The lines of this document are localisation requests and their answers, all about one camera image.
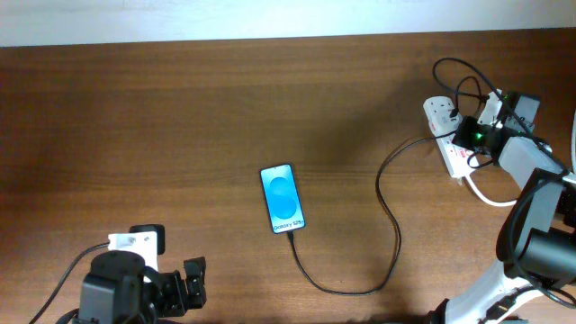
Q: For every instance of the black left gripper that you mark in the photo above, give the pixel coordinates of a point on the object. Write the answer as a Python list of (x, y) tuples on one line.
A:
[(196, 294)]

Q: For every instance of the white USB charger adapter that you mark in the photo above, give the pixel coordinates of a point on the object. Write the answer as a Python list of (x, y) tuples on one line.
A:
[(442, 123)]

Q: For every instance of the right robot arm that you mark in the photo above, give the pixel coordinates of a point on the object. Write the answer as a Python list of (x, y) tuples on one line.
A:
[(533, 257)]

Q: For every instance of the blue Galaxy smartphone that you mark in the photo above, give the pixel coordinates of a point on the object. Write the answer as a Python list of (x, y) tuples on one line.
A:
[(282, 199)]

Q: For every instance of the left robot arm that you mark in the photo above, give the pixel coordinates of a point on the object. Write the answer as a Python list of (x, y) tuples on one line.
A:
[(120, 288)]

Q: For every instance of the white power strip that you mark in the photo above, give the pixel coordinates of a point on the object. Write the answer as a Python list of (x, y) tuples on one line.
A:
[(455, 157)]

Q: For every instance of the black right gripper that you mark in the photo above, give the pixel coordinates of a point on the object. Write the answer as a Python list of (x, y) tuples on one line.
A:
[(471, 136)]

